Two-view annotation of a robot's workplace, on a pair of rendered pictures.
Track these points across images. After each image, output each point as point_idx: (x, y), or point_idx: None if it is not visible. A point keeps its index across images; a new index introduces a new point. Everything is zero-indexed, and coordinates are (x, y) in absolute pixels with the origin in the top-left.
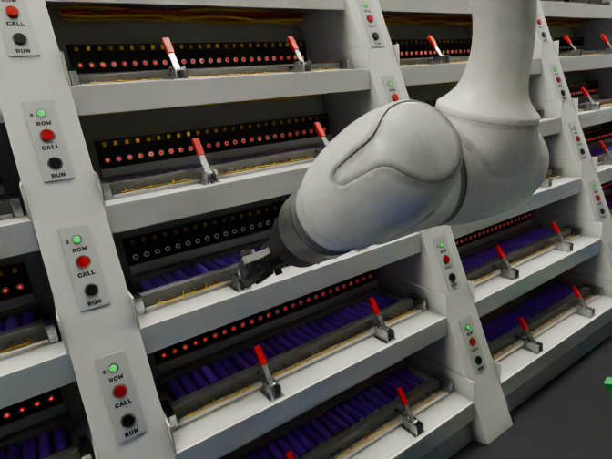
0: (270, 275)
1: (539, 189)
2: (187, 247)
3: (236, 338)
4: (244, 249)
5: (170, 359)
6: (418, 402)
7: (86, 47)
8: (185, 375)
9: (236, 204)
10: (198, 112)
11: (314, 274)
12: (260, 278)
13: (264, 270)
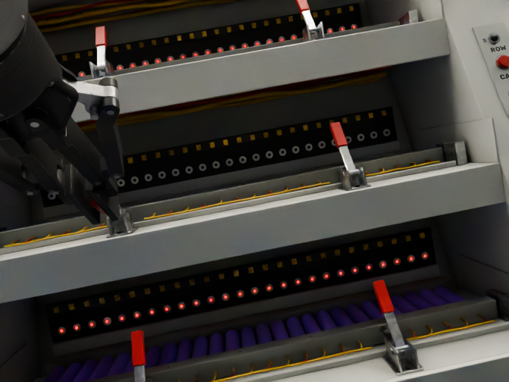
0: (98, 196)
1: None
2: (120, 188)
3: (169, 324)
4: (195, 193)
5: (71, 338)
6: None
7: None
8: (74, 364)
9: (134, 108)
10: (173, 25)
11: (248, 222)
12: (67, 196)
13: (28, 168)
